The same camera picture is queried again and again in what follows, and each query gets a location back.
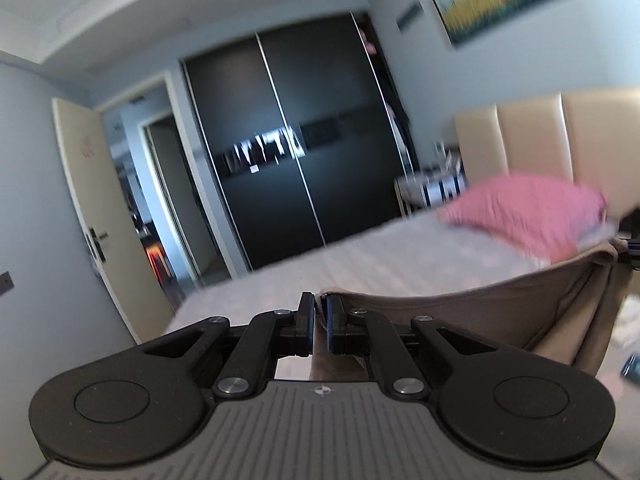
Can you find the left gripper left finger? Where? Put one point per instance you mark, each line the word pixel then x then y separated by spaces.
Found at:
pixel 255 349

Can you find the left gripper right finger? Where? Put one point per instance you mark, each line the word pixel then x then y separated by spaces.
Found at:
pixel 358 344

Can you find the taupe long sleeve shirt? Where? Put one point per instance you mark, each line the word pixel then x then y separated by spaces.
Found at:
pixel 565 313

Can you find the polka dot bed sheet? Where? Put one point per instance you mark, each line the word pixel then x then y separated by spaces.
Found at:
pixel 418 256

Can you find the white bedroom door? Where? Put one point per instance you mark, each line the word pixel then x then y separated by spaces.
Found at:
pixel 104 218

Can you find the white bedside table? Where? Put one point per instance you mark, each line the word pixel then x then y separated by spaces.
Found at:
pixel 428 189

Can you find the black sliding wardrobe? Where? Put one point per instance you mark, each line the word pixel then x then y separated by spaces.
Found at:
pixel 303 144

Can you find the pink pillow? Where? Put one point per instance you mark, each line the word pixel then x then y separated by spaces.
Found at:
pixel 542 216

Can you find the black smartphone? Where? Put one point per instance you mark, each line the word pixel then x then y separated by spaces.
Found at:
pixel 631 368

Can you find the cream padded headboard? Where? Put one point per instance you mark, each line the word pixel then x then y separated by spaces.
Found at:
pixel 589 137

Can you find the grey wall switch plate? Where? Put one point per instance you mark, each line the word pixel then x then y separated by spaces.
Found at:
pixel 6 282

